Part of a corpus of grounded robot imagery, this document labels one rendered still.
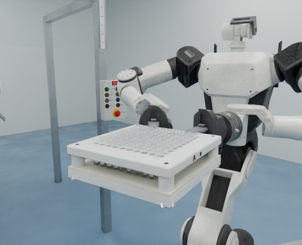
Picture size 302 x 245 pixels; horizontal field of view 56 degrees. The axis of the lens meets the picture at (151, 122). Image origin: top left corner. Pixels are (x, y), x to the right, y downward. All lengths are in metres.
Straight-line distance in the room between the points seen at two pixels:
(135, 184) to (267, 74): 0.72
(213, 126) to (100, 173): 0.30
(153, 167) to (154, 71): 0.76
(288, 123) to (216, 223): 0.44
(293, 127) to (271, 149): 3.21
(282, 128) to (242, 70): 0.29
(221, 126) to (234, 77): 0.36
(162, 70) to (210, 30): 3.31
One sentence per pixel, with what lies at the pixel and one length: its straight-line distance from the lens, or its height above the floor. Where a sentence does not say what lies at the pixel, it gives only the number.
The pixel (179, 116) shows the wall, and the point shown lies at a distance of 4.86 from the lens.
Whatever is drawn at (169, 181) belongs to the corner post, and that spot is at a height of 1.02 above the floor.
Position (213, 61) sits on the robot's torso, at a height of 1.22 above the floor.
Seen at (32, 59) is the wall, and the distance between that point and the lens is 5.57.
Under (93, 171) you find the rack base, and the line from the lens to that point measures 0.58.
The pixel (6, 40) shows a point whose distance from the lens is 1.72.
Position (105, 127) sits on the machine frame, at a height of 0.79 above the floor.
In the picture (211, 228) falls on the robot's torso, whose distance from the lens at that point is 1.08.
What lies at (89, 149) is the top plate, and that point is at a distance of 0.56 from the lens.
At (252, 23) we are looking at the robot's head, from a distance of 1.13.
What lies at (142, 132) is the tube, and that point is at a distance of 0.67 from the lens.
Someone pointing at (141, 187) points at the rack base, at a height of 1.00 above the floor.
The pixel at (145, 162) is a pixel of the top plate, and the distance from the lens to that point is 0.48.
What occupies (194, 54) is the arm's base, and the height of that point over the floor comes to 1.25.
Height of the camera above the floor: 1.21
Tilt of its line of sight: 12 degrees down
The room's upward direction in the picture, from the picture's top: straight up
